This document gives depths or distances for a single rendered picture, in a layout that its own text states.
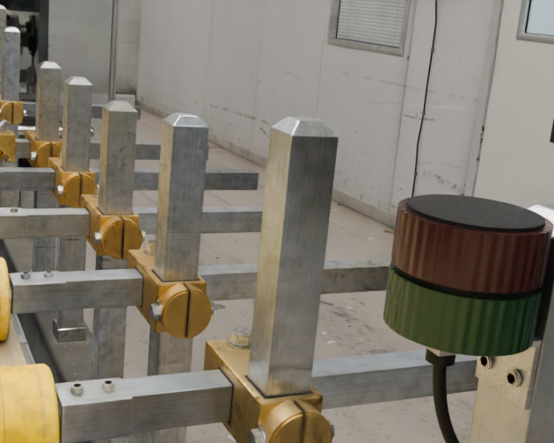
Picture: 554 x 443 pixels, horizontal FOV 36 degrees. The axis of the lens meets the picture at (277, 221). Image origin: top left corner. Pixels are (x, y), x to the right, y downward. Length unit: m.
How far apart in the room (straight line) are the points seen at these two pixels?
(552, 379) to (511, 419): 0.03
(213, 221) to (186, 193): 0.34
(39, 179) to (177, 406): 0.75
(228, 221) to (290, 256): 0.58
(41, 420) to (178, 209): 0.29
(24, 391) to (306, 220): 0.22
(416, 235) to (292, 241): 0.26
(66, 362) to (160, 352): 0.46
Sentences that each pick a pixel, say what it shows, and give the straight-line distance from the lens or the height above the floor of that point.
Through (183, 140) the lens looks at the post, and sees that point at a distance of 0.79.
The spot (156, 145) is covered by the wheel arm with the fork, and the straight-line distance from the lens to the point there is 1.63.
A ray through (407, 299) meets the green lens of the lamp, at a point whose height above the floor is 1.13.
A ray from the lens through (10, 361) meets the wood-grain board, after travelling 0.82.
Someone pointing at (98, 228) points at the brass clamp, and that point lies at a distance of 1.05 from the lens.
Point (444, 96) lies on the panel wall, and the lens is 4.78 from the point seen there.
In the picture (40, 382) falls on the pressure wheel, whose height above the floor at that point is 0.98.
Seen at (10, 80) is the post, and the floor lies 1.02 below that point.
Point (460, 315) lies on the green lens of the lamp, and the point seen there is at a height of 1.13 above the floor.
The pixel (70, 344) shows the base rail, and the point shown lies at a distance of 1.37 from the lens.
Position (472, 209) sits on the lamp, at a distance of 0.34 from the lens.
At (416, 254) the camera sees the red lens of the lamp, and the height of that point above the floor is 1.15.
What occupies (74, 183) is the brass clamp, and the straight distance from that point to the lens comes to 1.27.
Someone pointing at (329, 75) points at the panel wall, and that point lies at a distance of 5.81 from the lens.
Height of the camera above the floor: 1.24
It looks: 14 degrees down
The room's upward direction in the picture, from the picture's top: 6 degrees clockwise
